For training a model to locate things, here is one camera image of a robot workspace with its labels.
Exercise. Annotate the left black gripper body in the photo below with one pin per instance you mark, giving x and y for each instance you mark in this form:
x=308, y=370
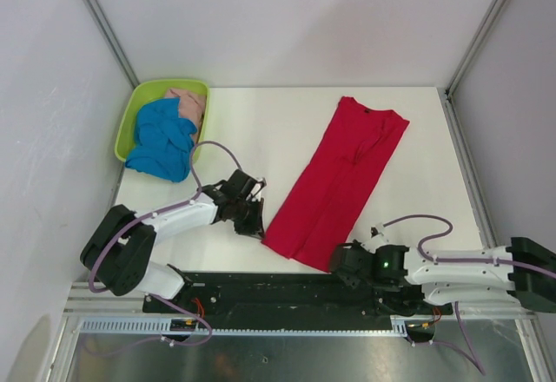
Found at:
x=247, y=216

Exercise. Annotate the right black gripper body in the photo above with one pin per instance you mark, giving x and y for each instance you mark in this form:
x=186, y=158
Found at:
x=354, y=281

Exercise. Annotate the red t shirt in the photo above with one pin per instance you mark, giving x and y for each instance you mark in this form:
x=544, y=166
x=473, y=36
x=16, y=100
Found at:
x=327, y=199

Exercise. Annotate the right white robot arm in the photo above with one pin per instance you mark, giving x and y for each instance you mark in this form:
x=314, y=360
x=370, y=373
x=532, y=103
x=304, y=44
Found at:
x=409, y=280

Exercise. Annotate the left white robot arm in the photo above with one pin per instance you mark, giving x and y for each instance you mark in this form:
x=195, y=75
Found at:
x=118, y=254

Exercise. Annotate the blue t shirt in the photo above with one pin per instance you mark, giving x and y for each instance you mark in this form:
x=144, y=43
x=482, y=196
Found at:
x=163, y=141

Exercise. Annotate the beige pink t shirt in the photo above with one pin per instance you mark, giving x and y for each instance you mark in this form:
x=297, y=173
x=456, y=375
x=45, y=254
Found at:
x=191, y=106

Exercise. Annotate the lime green plastic bin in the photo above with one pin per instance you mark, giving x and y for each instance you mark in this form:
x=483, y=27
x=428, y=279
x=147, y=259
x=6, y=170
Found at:
x=143, y=94

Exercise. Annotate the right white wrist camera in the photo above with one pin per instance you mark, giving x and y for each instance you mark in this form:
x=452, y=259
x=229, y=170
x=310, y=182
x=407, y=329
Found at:
x=377, y=238

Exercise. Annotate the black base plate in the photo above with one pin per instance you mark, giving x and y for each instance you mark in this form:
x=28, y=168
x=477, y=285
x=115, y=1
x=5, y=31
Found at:
x=220, y=292

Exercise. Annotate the right aluminium side rail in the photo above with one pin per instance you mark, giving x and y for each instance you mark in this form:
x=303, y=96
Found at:
x=471, y=180

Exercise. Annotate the aluminium front rail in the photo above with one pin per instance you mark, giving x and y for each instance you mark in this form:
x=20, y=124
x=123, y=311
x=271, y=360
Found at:
x=83, y=303

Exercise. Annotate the left aluminium frame post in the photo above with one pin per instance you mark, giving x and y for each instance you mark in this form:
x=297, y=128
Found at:
x=109, y=36

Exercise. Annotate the aluminium frame post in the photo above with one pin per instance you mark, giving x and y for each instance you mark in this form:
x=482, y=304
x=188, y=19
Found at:
x=478, y=41
x=109, y=36

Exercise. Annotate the right aluminium frame post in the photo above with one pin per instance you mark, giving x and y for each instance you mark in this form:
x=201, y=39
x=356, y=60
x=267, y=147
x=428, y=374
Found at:
x=478, y=41

